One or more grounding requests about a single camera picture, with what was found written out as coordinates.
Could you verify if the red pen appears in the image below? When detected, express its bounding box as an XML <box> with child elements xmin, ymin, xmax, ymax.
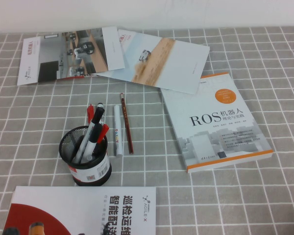
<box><xmin>87</xmin><ymin>104</ymin><xmax>95</xmax><ymax>125</ymax></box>

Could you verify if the black mesh pen holder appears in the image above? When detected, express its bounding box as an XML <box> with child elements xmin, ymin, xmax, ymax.
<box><xmin>58</xmin><ymin>125</ymin><xmax>113</xmax><ymax>187</ymax></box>

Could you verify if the dark red pencil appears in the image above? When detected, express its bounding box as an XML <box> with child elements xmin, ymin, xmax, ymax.
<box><xmin>119</xmin><ymin>92</ymin><xmax>134</xmax><ymax>155</ymax></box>

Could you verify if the white paint marker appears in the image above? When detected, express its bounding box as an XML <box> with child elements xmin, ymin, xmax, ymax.
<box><xmin>113</xmin><ymin>104</ymin><xmax>124</xmax><ymax>157</ymax></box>

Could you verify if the white marker with black tip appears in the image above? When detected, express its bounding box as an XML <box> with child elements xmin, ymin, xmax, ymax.
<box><xmin>97</xmin><ymin>102</ymin><xmax>106</xmax><ymax>126</ymax></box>

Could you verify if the long black cap white marker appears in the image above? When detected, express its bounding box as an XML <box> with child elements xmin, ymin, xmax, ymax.
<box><xmin>72</xmin><ymin>107</ymin><xmax>106</xmax><ymax>164</ymax></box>

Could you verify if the short black cap white marker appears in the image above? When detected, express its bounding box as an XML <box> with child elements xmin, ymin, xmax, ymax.
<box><xmin>84</xmin><ymin>123</ymin><xmax>103</xmax><ymax>162</ymax></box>

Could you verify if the desert vehicle photo brochure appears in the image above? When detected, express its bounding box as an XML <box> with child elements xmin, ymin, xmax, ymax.
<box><xmin>92</xmin><ymin>28</ymin><xmax>211</xmax><ymax>95</ymax></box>

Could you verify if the ROS robot textbook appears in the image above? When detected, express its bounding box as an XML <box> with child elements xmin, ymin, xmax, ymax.
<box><xmin>160</xmin><ymin>72</ymin><xmax>274</xmax><ymax>174</ymax></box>

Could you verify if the red white AgileX brochure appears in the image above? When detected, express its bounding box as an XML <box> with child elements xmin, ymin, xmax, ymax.
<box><xmin>1</xmin><ymin>186</ymin><xmax>157</xmax><ymax>235</ymax></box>

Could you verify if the office robot photo brochure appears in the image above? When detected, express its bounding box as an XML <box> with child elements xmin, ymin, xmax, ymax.
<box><xmin>16</xmin><ymin>26</ymin><xmax>126</xmax><ymax>86</ymax></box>

